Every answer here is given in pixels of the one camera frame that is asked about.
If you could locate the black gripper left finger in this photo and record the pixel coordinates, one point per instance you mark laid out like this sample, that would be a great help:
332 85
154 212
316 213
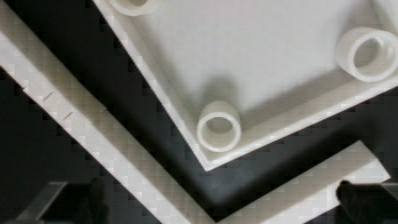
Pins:
69 204

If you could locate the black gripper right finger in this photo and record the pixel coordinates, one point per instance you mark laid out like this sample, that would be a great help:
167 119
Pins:
369 202

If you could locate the white square tabletop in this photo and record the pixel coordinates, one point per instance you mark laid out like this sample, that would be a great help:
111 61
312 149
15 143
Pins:
259 64

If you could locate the white U-shaped fence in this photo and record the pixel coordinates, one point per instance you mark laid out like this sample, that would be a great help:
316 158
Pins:
289 206

